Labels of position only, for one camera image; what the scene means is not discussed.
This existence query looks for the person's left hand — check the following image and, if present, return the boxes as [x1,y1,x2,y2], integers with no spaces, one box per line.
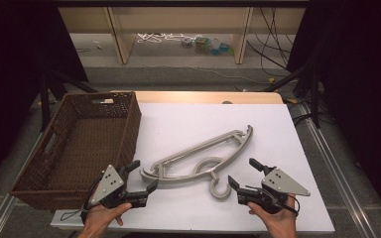
[78,201,133,238]

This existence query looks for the brown wicker basket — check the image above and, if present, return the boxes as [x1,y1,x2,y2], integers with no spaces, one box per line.
[9,91,143,211]

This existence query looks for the white table mat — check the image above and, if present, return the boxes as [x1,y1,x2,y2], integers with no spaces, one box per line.
[50,102,335,234]

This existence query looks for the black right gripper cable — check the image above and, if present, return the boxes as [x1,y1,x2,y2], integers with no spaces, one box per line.
[244,184,302,217]

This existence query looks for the black curtain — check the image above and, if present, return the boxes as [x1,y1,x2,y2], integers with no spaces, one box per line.
[287,0,381,230]
[0,0,89,199]

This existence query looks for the person's right hand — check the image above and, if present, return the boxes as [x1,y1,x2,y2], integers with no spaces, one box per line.
[247,194,300,238]

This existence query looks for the black metal stand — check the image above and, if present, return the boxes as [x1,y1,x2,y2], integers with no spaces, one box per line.
[39,63,99,133]
[263,60,322,129]

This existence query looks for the grey plastic clothes hanger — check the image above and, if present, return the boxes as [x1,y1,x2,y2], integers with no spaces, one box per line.
[140,124,254,200]
[140,124,254,199]
[139,124,254,201]
[139,125,254,200]

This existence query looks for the pile of colourful small items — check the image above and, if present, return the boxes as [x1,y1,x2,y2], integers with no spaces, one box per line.
[180,35,235,57]

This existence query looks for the metal floor rail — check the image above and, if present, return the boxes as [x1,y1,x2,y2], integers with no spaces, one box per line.
[0,131,46,238]
[296,101,380,238]

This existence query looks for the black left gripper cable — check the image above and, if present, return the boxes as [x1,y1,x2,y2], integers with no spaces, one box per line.
[59,180,104,223]

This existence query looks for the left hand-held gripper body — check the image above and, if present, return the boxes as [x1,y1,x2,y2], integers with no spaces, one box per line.
[87,164,149,210]

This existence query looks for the light wooden shelf unit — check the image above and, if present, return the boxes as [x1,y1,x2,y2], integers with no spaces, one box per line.
[59,7,307,65]

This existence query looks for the white hangers on shelf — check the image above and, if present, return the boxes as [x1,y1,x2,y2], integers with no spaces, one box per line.
[136,32,196,45]

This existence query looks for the bundle of black cables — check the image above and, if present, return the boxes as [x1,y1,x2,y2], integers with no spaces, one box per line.
[245,7,296,77]

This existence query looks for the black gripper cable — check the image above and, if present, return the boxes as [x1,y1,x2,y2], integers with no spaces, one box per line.
[244,184,302,217]
[59,180,104,223]

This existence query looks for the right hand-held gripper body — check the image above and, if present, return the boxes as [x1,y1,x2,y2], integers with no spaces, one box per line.
[237,166,312,214]

